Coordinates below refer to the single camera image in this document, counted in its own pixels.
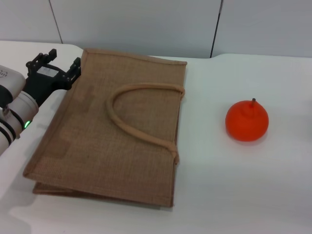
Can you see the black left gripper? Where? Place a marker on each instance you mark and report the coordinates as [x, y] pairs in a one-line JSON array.
[[44, 80]]

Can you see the brown jute handbag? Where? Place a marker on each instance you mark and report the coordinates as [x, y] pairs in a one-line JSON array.
[[117, 136]]

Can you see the orange fruit with stem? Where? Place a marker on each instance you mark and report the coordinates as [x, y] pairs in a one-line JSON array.
[[246, 122]]

